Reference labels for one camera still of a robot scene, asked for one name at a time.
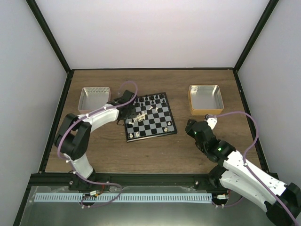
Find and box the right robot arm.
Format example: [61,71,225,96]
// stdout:
[185,118,301,226]

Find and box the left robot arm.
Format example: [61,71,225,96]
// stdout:
[54,90,136,190]

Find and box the pile of white chess pieces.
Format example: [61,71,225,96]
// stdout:
[128,112,147,125]

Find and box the row of black chess pieces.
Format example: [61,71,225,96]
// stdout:
[135,93,167,107]

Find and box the black and silver chessboard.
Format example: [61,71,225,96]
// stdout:
[124,92,177,142]

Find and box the yellow metal tin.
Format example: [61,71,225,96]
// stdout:
[188,85,224,116]

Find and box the pink metal tin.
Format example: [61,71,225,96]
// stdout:
[78,87,111,114]

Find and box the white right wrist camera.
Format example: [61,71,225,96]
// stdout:
[205,114,217,130]

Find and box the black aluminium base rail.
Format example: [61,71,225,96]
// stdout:
[29,173,224,191]

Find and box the light blue slotted cable duct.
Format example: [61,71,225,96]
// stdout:
[34,193,212,204]

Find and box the black frame post left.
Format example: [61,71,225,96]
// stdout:
[26,0,71,74]

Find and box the black frame post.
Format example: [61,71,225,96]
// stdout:
[26,0,71,74]
[233,0,279,73]

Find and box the black frame post right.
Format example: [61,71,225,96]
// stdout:
[233,0,279,73]

